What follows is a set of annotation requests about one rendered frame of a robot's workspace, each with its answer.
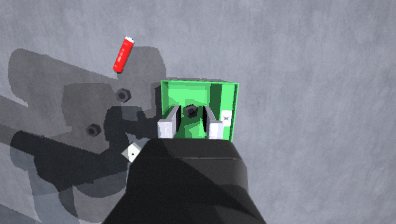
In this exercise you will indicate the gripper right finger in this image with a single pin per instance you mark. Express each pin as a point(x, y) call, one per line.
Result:
point(212, 127)

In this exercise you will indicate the green three-compartment bin rack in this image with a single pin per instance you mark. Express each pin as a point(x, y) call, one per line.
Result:
point(221, 97)

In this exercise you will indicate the white domino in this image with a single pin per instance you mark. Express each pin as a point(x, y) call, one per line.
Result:
point(131, 152)

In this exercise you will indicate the red battery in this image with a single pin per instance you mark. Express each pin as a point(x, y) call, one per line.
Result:
point(123, 54)

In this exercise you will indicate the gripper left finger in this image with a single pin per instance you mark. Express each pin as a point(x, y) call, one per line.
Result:
point(168, 127)

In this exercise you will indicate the dark grey hex nut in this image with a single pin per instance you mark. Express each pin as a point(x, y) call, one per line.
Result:
point(191, 111)
point(123, 95)
point(93, 130)

